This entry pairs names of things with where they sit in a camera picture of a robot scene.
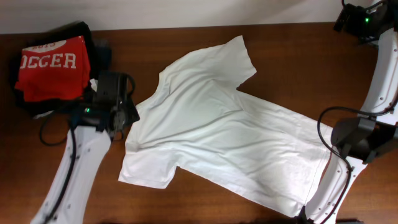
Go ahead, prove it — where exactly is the white t-shirt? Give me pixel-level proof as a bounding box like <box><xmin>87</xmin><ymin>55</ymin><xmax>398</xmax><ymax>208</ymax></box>
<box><xmin>119</xmin><ymin>36</ymin><xmax>331</xmax><ymax>217</ymax></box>

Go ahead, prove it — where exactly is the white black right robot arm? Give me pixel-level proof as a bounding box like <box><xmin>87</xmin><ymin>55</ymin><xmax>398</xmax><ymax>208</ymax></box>
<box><xmin>291</xmin><ymin>0</ymin><xmax>397</xmax><ymax>224</ymax></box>

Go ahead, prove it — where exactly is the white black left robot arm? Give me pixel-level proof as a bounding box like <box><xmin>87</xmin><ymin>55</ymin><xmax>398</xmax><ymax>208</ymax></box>
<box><xmin>31</xmin><ymin>71</ymin><xmax>140</xmax><ymax>224</ymax></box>

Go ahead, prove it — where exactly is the dark navy folded garment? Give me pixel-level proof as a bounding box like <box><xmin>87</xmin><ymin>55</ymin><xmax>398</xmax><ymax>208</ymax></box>
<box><xmin>93</xmin><ymin>39</ymin><xmax>112</xmax><ymax>70</ymax></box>

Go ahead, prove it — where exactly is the red soccer folded shirt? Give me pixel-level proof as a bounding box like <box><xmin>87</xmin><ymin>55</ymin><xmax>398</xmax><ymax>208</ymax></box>
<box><xmin>14</xmin><ymin>36</ymin><xmax>91</xmax><ymax>102</ymax></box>

